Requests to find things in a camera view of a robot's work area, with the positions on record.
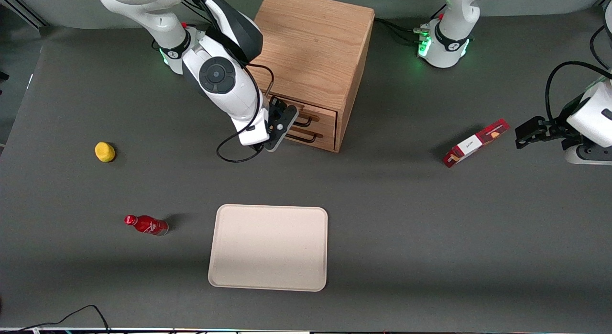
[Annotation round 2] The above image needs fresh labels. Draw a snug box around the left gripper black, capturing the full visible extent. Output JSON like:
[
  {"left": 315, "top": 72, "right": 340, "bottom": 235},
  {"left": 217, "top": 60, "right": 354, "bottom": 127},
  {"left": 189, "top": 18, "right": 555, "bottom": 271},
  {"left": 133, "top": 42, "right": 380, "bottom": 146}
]
[{"left": 515, "top": 115, "right": 583, "bottom": 150}]

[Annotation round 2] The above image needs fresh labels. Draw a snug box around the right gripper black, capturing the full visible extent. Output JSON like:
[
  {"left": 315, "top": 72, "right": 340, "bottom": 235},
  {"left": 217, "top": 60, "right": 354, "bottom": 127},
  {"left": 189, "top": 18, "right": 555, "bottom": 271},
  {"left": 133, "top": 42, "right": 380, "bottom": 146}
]
[{"left": 264, "top": 98, "right": 300, "bottom": 153}]

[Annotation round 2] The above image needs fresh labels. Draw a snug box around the black metal drawer handle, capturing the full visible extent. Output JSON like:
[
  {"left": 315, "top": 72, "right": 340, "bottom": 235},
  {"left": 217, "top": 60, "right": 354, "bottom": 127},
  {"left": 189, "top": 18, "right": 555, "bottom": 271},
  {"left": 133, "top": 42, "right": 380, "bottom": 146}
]
[
  {"left": 286, "top": 131, "right": 318, "bottom": 144},
  {"left": 292, "top": 113, "right": 320, "bottom": 129}
]

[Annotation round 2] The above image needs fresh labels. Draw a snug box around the wooden drawer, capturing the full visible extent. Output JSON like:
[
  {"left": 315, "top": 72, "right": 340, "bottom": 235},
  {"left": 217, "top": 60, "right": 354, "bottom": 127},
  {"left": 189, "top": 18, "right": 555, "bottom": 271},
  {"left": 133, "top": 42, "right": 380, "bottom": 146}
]
[
  {"left": 287, "top": 99, "right": 338, "bottom": 132},
  {"left": 284, "top": 123, "right": 337, "bottom": 152}
]

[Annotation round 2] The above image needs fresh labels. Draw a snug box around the wooden drawer cabinet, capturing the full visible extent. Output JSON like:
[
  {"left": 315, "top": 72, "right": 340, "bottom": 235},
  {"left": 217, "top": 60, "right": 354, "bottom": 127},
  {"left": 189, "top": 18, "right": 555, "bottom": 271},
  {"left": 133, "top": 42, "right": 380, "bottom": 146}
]
[{"left": 249, "top": 0, "right": 375, "bottom": 153}]

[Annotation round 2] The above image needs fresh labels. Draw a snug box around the red tartan cookie box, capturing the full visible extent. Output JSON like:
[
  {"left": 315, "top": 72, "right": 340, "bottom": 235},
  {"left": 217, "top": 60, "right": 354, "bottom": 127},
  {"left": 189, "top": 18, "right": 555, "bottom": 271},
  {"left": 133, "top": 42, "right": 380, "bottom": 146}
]
[{"left": 443, "top": 119, "right": 510, "bottom": 168}]

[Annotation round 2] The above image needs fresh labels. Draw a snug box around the cream plastic tray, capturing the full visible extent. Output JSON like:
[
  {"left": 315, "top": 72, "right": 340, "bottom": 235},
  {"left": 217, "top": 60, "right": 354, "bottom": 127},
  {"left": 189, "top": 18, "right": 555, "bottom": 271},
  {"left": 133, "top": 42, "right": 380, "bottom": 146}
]
[{"left": 208, "top": 204, "right": 328, "bottom": 292}]

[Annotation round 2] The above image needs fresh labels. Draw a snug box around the red soda bottle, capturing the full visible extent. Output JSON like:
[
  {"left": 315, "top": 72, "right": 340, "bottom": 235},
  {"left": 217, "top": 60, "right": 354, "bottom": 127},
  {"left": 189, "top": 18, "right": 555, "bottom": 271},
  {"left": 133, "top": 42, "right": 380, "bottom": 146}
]
[{"left": 124, "top": 215, "right": 169, "bottom": 236}]

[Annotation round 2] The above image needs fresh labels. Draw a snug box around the yellow lemon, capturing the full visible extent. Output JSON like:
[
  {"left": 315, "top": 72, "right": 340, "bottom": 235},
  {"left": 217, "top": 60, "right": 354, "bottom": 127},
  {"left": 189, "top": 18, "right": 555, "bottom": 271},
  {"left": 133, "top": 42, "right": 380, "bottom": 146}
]
[{"left": 95, "top": 142, "right": 116, "bottom": 163}]

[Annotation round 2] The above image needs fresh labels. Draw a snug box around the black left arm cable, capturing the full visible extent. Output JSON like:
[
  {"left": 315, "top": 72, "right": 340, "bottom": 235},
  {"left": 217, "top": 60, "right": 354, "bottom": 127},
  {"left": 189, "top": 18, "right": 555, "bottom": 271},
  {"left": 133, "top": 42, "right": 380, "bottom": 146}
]
[{"left": 545, "top": 61, "right": 612, "bottom": 129}]

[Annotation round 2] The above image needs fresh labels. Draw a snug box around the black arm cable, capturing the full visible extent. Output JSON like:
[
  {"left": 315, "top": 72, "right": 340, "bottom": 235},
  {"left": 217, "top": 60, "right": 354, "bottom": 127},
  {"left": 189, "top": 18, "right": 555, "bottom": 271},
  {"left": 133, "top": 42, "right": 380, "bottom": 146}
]
[
  {"left": 545, "top": 61, "right": 612, "bottom": 129},
  {"left": 216, "top": 61, "right": 277, "bottom": 163}
]

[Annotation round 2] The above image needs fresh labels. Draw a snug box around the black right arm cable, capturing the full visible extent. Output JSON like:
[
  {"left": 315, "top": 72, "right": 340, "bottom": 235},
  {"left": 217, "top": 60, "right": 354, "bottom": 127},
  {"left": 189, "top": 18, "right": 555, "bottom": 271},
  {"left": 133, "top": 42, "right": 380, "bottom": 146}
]
[{"left": 216, "top": 61, "right": 277, "bottom": 163}]

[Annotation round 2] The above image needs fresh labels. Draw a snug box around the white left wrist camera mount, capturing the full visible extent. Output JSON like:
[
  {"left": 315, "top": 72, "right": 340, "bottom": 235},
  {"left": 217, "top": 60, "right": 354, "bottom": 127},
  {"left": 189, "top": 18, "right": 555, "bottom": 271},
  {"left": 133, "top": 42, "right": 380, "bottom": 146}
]
[{"left": 566, "top": 144, "right": 612, "bottom": 166}]

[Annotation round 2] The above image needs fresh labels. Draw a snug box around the black base cable bundle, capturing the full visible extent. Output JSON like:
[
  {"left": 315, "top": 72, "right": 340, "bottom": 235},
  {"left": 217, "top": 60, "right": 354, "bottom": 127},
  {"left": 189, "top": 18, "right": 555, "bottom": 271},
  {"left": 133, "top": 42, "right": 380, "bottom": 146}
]
[{"left": 374, "top": 17, "right": 431, "bottom": 46}]

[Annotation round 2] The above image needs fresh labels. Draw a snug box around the thin black cable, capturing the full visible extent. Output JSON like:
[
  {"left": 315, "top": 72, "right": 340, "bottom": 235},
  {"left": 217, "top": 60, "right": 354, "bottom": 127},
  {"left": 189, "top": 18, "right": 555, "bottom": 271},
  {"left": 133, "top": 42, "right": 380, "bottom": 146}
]
[{"left": 19, "top": 304, "right": 113, "bottom": 334}]

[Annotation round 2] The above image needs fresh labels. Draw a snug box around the aluminium frame profile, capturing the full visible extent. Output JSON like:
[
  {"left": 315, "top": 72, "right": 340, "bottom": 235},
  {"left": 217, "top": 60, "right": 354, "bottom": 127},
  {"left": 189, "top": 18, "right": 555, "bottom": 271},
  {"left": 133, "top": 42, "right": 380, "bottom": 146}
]
[{"left": 0, "top": 0, "right": 48, "bottom": 29}]

